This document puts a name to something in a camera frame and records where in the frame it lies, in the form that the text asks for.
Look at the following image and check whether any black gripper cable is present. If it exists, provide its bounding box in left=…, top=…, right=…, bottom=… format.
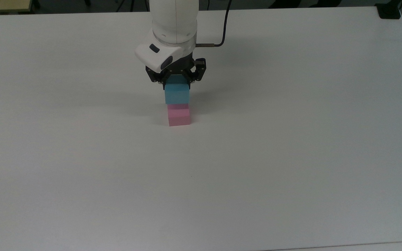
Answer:
left=195, top=0, right=232, bottom=48

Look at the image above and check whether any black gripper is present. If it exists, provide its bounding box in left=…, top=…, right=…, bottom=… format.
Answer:
left=145, top=52, right=207, bottom=90

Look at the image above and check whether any blue foam cube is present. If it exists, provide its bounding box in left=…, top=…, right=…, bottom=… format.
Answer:
left=164, top=76, right=191, bottom=105

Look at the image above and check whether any light wooden table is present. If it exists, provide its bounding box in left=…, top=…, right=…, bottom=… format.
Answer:
left=0, top=0, right=35, bottom=14

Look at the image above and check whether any black camera stand clamp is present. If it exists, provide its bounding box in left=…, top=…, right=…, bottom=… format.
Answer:
left=377, top=2, right=402, bottom=20

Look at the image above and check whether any pink foam cube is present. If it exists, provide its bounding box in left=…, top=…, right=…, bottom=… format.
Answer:
left=167, top=103, right=192, bottom=127

